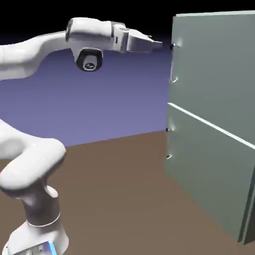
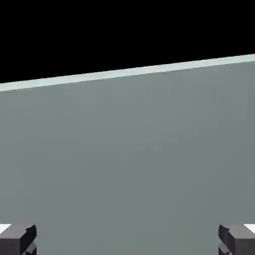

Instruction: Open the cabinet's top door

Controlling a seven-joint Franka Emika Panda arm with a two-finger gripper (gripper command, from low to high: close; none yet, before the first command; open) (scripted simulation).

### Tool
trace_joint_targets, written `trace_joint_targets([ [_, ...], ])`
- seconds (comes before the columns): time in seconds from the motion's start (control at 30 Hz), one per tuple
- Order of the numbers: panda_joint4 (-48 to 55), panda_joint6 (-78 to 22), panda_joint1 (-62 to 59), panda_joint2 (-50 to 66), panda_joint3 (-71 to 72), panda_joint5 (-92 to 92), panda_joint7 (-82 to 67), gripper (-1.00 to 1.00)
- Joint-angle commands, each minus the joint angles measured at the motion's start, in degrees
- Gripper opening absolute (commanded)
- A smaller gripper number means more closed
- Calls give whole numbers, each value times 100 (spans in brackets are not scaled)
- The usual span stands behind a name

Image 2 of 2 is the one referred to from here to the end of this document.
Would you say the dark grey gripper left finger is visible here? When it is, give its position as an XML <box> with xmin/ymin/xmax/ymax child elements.
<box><xmin>0</xmin><ymin>223</ymin><xmax>37</xmax><ymax>255</ymax></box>

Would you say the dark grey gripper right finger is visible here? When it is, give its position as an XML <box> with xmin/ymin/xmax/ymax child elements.
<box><xmin>218</xmin><ymin>223</ymin><xmax>255</xmax><ymax>255</ymax></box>

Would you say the grey-green painted cabinet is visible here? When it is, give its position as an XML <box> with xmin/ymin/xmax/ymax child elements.
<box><xmin>0</xmin><ymin>53</ymin><xmax>255</xmax><ymax>255</ymax></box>

